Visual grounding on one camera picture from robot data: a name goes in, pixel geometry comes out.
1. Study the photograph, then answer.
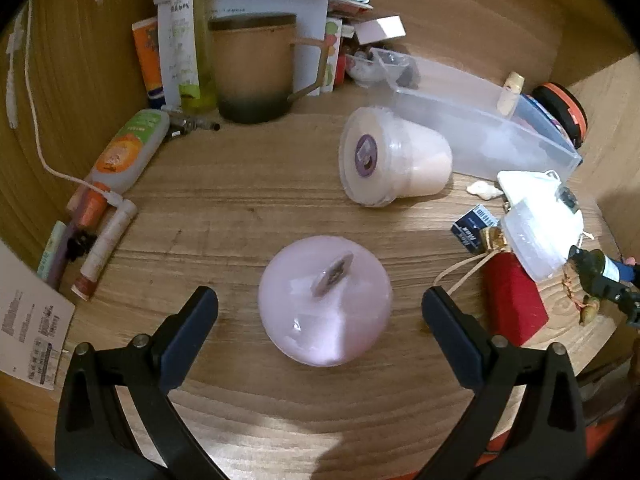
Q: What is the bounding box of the white seashell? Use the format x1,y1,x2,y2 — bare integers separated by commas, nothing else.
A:
467,181,502,200

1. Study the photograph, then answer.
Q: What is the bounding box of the pile of small packets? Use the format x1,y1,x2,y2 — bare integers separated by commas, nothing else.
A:
327,0,374,23

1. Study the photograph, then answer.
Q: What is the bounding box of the clear plastic storage bin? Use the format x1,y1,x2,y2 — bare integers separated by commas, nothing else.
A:
369,47,583,181

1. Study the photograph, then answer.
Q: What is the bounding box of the brown braided cord charm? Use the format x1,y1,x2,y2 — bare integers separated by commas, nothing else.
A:
562,260,602,328

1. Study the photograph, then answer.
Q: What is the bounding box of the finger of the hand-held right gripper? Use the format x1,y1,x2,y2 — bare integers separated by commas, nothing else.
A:
594,259,640,330

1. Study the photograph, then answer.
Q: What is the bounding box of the white charging cable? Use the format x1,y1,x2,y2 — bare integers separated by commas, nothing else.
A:
22,10,126,207

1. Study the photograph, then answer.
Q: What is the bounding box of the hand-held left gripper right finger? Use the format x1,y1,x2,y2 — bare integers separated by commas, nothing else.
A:
415,286,588,480

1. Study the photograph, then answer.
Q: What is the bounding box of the blue flat box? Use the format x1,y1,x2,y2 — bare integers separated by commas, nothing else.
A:
520,92,576,147

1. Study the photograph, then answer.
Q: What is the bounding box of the white paper carton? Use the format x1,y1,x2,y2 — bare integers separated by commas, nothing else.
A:
152,0,331,106

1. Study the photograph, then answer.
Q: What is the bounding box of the black binder clip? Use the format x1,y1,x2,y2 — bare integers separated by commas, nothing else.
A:
65,230,98,263

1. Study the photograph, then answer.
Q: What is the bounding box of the small black metal tool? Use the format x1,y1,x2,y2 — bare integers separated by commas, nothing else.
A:
162,107,222,143

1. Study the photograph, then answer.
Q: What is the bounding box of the white hanging cable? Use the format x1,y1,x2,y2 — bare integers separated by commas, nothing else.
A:
5,15,26,131

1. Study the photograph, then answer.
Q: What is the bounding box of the white printed paper sheet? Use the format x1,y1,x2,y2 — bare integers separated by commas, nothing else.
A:
0,240,76,391

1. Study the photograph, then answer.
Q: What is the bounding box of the wooden desktop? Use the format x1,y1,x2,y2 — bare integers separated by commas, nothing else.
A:
45,80,621,480

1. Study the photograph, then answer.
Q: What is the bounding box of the red velvet drawstring pouch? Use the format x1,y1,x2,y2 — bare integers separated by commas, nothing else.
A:
435,227,548,346

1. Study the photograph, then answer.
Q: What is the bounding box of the pink round desktop vacuum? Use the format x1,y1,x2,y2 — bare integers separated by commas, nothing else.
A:
258,235,393,367

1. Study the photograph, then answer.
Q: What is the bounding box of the fruit print box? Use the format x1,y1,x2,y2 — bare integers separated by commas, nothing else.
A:
322,17,344,93

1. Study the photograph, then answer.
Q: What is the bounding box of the orange carton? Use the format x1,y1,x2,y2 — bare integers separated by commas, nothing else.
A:
131,16,167,108

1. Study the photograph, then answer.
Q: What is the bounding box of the small cream bottle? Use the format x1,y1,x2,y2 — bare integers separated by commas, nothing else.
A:
497,71,525,117

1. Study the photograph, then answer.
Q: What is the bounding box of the brown mug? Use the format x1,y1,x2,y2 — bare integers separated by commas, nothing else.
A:
207,12,337,125

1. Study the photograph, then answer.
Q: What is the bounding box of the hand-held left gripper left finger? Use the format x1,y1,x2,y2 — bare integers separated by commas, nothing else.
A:
55,286,231,480

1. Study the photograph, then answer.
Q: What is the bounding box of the white face mask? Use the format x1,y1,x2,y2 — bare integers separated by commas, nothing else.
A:
497,170,585,283

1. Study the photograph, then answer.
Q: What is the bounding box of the small blue box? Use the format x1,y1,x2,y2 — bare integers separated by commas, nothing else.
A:
451,204,501,253

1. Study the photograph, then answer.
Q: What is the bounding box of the yellow-green spray bottle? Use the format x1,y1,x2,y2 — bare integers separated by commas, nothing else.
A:
170,0,217,113

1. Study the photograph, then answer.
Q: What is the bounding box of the white lidded plastic cup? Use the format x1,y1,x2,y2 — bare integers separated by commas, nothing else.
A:
340,106,453,208

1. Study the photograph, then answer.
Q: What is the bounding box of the small white pink box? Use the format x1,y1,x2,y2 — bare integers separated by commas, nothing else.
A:
352,15,406,46

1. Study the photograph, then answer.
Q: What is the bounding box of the green orange lotion tube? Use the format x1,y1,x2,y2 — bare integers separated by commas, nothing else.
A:
67,108,171,228

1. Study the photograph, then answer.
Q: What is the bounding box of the white tube red cap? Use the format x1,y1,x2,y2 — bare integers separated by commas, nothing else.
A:
71,199,138,302

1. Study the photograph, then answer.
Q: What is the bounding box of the orange black round case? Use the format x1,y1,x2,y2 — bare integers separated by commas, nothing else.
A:
530,82,587,151

